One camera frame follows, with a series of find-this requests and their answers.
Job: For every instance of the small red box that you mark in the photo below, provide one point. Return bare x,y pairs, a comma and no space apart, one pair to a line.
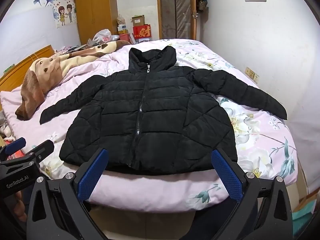
124,37

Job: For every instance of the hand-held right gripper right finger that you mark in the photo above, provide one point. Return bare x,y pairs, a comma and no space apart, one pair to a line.
228,177

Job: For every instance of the white plastic bag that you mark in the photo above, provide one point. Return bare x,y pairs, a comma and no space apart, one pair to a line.
102,35

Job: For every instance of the pink floral bed sheet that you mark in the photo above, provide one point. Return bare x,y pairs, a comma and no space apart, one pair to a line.
252,142

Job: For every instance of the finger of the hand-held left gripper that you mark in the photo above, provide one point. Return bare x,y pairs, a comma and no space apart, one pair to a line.
43,150
15,146

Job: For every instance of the wooden headboard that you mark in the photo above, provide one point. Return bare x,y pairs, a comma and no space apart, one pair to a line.
22,62

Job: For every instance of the open cardboard box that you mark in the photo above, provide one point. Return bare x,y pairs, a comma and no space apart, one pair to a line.
138,21

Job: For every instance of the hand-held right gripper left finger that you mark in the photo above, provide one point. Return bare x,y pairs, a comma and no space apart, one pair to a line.
92,176

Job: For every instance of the clear snack bag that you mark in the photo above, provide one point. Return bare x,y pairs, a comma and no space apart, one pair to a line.
121,20

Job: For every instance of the brown dog print blanket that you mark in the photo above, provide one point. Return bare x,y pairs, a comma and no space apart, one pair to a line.
35,85

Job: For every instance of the beige wall socket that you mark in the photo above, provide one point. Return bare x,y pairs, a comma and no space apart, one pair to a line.
249,72
256,77

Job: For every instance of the cartoon couple wall poster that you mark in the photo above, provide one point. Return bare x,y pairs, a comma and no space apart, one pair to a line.
63,15

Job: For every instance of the wooden wardrobe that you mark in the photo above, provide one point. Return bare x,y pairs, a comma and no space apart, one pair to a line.
97,10

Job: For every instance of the person's left hand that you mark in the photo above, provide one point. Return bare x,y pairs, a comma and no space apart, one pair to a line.
19,206

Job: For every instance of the wooden framed door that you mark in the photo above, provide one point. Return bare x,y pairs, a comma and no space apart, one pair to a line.
175,10

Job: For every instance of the blue flower wall sticker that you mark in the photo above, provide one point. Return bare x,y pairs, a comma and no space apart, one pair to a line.
41,0

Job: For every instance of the teal paper bag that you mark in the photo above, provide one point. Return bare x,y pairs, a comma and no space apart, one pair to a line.
301,218

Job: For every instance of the flat cardboard box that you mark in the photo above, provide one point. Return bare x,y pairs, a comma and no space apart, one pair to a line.
308,200

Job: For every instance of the large red gift box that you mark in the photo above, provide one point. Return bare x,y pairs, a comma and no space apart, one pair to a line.
141,32

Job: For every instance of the black puffer jacket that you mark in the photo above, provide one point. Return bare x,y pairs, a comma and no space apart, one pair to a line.
150,110

